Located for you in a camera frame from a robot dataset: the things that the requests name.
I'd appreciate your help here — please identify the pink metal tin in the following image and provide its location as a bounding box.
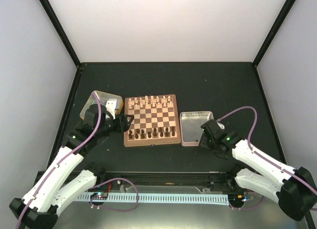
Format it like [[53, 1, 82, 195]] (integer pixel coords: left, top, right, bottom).
[[179, 111, 213, 147]]

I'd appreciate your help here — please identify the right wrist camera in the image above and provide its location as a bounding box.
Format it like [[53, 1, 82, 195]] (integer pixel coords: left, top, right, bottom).
[[216, 121, 225, 130]]

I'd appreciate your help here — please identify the circuit board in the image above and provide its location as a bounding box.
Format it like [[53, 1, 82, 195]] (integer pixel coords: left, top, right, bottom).
[[228, 194, 254, 202], [90, 192, 108, 200]]

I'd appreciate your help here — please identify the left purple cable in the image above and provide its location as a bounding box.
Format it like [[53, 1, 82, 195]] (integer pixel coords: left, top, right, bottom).
[[15, 91, 102, 229]]

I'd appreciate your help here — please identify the purple cable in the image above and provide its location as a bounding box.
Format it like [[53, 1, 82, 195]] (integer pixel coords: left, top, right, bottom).
[[217, 106, 317, 211], [15, 91, 102, 229]]

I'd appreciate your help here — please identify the left circuit board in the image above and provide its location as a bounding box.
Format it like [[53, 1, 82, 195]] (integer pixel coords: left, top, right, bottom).
[[90, 192, 108, 200]]

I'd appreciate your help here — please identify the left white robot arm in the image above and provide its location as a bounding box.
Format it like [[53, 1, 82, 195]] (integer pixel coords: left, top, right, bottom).
[[9, 103, 134, 229]]

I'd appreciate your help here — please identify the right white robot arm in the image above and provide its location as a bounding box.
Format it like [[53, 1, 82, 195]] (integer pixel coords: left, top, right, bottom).
[[200, 119, 317, 221]]

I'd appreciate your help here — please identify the white slotted cable duct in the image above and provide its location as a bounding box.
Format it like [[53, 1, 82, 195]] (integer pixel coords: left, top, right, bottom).
[[75, 192, 229, 206]]

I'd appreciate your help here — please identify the black frame post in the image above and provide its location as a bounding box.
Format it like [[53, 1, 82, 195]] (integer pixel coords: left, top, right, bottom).
[[39, 0, 81, 67], [253, 0, 296, 67]]

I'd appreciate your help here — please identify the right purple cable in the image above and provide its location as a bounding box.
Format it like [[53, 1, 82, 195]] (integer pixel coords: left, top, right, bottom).
[[217, 106, 317, 211]]

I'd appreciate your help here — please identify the wooden chess board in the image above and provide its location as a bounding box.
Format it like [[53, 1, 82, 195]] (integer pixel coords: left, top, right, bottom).
[[124, 94, 181, 147]]

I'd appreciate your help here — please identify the right circuit board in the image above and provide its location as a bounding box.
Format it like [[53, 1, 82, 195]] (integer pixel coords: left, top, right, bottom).
[[228, 194, 254, 202]]

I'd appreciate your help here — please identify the right black frame post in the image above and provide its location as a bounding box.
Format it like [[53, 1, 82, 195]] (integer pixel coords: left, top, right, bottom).
[[253, 0, 296, 67]]

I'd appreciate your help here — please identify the gold metal tin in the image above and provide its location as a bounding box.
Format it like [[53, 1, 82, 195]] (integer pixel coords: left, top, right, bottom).
[[80, 90, 123, 120]]

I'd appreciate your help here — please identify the left black frame post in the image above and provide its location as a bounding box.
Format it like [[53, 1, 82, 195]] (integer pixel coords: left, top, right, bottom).
[[39, 0, 81, 67]]

